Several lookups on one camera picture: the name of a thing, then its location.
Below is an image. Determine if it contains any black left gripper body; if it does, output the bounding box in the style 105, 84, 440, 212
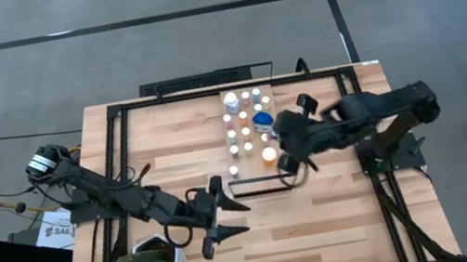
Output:
182, 176, 235, 262

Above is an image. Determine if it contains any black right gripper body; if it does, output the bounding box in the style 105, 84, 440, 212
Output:
266, 91, 332, 177

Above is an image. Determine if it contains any clear jar blue lid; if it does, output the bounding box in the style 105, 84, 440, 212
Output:
251, 109, 277, 135

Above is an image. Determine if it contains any pale yellow pill bottle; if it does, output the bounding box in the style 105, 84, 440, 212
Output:
240, 125, 253, 144

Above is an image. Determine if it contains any pink pill bottle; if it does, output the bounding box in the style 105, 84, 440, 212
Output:
221, 112, 235, 130

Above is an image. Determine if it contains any white bottle blue label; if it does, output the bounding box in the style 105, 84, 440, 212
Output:
221, 90, 243, 116

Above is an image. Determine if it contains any white hexagonal planter pot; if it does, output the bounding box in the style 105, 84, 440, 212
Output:
129, 229, 188, 262

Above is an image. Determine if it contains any black perforated bar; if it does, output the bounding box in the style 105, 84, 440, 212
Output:
136, 63, 253, 99

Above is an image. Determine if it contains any white printed paper sheet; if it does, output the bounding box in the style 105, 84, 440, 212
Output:
31, 207, 78, 255

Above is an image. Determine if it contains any wooden shelf black metal frame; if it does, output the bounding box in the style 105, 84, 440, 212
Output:
209, 58, 301, 200

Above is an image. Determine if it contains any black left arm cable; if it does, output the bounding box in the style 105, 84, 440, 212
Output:
157, 187, 209, 252

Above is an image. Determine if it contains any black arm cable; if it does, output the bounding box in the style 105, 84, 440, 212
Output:
157, 187, 209, 252
274, 155, 321, 191

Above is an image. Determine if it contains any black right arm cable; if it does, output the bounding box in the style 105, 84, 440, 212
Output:
274, 155, 321, 191

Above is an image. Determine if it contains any black metal rig frame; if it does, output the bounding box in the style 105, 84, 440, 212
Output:
35, 51, 467, 262

